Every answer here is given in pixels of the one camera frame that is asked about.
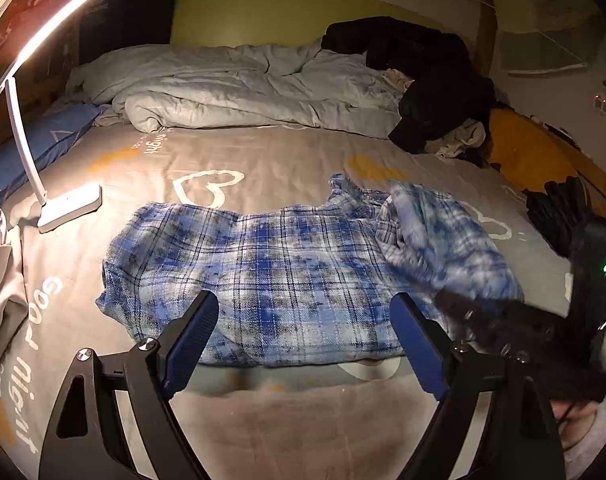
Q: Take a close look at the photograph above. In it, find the white wall shelf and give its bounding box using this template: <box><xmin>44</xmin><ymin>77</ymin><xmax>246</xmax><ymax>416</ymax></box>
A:
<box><xmin>500</xmin><ymin>27</ymin><xmax>591</xmax><ymax>78</ymax></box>

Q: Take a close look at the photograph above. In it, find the grey printed bed sheet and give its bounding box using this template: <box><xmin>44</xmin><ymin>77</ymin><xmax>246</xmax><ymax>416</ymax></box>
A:
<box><xmin>0</xmin><ymin>120</ymin><xmax>598</xmax><ymax>480</ymax></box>

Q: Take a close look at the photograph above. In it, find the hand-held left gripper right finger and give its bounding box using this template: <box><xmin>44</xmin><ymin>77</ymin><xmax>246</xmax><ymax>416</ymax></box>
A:
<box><xmin>389</xmin><ymin>291</ymin><xmax>566</xmax><ymax>480</ymax></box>

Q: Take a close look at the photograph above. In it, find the wall socket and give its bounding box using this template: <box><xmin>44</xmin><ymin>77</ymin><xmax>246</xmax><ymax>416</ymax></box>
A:
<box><xmin>590</xmin><ymin>80</ymin><xmax>606</xmax><ymax>118</ymax></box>

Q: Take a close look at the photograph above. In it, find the cream cloth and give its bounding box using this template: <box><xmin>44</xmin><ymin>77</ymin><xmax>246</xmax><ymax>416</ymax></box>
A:
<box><xmin>383</xmin><ymin>67</ymin><xmax>488</xmax><ymax>161</ymax></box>

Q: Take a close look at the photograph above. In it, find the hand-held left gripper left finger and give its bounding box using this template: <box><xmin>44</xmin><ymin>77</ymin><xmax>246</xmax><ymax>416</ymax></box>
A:
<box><xmin>38</xmin><ymin>289</ymin><xmax>220</xmax><ymax>480</ymax></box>

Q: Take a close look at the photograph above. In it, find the green headboard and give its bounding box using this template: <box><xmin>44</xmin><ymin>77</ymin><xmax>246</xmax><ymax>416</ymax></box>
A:
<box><xmin>170</xmin><ymin>0</ymin><xmax>484</xmax><ymax>53</ymax></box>

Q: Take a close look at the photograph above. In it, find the grey duvet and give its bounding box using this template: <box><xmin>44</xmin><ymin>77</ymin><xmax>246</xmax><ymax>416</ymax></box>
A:
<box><xmin>66</xmin><ymin>40</ymin><xmax>419</xmax><ymax>141</ymax></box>

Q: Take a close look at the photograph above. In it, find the beige cloth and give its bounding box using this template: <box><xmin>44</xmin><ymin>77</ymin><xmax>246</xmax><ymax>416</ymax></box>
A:
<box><xmin>0</xmin><ymin>207</ymin><xmax>29</xmax><ymax>376</ymax></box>

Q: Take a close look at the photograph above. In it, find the black coat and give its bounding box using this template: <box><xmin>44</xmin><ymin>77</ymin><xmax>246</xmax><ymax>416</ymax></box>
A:
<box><xmin>320</xmin><ymin>16</ymin><xmax>496</xmax><ymax>153</ymax></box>

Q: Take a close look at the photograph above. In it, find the black puffer jacket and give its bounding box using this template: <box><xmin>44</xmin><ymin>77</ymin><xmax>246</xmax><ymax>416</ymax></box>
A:
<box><xmin>525</xmin><ymin>175</ymin><xmax>596</xmax><ymax>258</ymax></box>

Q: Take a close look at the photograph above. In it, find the white desk lamp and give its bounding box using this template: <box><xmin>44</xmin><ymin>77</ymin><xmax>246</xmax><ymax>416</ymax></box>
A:
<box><xmin>0</xmin><ymin>0</ymin><xmax>111</xmax><ymax>235</ymax></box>

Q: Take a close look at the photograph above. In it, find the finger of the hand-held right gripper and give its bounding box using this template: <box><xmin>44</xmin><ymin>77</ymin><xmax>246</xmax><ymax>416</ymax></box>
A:
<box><xmin>435</xmin><ymin>290</ymin><xmax>606</xmax><ymax>402</ymax></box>

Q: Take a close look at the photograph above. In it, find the mustard yellow pillow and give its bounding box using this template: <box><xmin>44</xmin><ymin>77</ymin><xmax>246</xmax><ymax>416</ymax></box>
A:
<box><xmin>485</xmin><ymin>107</ymin><xmax>584</xmax><ymax>196</ymax></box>

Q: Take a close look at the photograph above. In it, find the blue plaid shirt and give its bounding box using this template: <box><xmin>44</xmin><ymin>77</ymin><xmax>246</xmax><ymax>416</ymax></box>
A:
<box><xmin>96</xmin><ymin>172</ymin><xmax>526</xmax><ymax>368</ymax></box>

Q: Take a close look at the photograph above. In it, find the blue pillow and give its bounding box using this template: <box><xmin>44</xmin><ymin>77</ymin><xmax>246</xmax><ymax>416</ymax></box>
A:
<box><xmin>0</xmin><ymin>102</ymin><xmax>109</xmax><ymax>216</ymax></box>

